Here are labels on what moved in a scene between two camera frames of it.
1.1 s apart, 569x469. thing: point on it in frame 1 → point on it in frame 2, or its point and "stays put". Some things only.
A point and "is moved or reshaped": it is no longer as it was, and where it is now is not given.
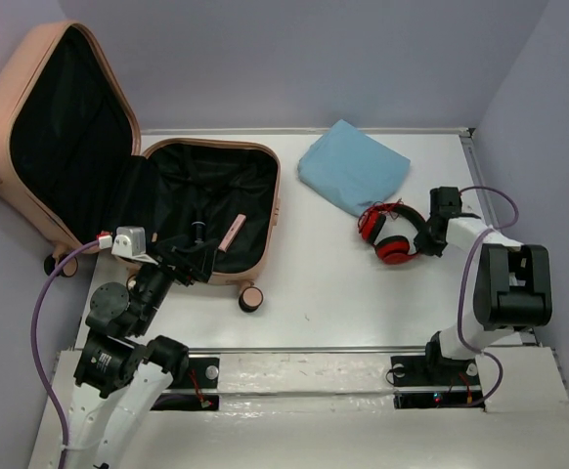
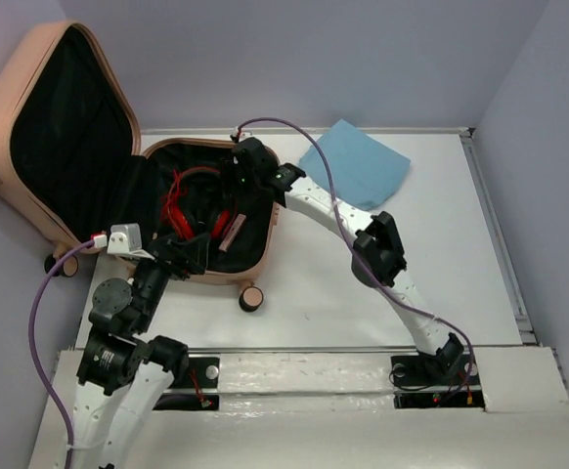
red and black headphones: [390, 249] is moved or reshaped
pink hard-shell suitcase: [57, 146] stays put
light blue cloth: [351, 169] stays put
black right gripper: [421, 241] → [240, 189]
